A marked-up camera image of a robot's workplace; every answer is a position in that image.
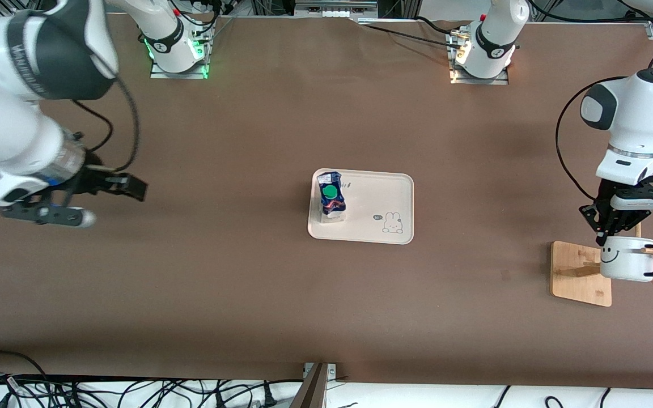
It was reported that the wooden mug tree stand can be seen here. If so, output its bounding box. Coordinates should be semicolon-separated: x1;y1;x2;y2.
550;222;653;308

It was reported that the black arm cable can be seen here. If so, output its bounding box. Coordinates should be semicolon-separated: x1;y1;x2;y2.
556;76;627;203
71;78;141;173

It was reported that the grey metal post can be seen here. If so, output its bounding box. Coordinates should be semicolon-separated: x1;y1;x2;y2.
290;363;330;408

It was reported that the white smiley mug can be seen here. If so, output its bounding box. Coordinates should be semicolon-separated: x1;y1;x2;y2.
599;236;653;283

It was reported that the small metal bracket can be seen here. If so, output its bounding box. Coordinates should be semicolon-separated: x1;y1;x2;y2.
303;363;338;380

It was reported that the black arched floor cable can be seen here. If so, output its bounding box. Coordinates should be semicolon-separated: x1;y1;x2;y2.
0;350;49;389

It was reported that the thick black table cable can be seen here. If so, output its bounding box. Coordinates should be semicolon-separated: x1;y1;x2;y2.
414;16;463;36

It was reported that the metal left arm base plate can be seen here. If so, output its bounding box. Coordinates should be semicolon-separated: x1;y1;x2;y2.
446;31;510;86

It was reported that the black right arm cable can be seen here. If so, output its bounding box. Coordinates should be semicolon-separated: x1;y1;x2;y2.
71;78;141;173

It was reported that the thin black table cable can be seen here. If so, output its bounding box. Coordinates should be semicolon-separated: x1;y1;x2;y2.
359;23;463;49

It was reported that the long black floor cable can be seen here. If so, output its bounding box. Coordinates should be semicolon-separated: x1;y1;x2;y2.
117;378;304;400

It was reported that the white power strip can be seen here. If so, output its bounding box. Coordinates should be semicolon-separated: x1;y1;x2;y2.
294;0;379;19

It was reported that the blue white milk carton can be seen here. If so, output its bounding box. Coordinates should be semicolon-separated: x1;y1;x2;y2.
316;170;349;224

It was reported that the white rabbit print tray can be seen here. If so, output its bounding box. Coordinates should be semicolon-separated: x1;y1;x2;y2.
307;168;415;245

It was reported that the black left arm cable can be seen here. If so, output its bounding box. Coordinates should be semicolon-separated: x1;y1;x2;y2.
556;76;627;203

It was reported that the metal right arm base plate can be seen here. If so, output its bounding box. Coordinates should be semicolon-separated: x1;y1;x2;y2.
150;25;214;80

